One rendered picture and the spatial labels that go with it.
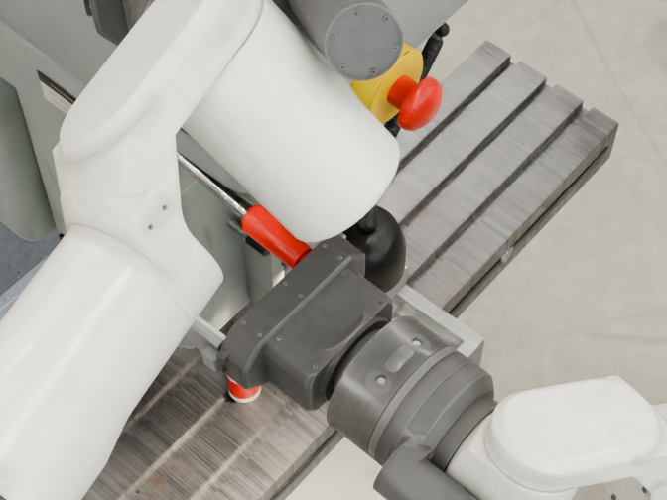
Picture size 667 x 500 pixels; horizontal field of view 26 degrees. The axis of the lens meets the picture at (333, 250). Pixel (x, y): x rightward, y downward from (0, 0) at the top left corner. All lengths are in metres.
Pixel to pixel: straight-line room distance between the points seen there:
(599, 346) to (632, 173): 0.44
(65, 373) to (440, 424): 0.36
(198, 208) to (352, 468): 0.68
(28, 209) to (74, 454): 0.83
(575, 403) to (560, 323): 2.06
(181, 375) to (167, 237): 1.22
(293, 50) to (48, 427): 0.19
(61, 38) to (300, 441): 0.84
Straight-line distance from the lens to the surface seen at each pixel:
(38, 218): 1.41
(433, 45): 1.25
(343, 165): 0.63
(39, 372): 0.57
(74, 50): 1.00
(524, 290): 2.98
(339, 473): 1.81
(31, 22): 1.03
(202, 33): 0.59
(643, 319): 2.99
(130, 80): 0.60
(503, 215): 1.91
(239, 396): 1.75
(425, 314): 1.74
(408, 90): 0.98
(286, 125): 0.62
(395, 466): 0.87
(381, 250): 1.22
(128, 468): 1.74
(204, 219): 1.22
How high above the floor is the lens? 2.53
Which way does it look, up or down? 57 degrees down
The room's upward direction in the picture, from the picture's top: straight up
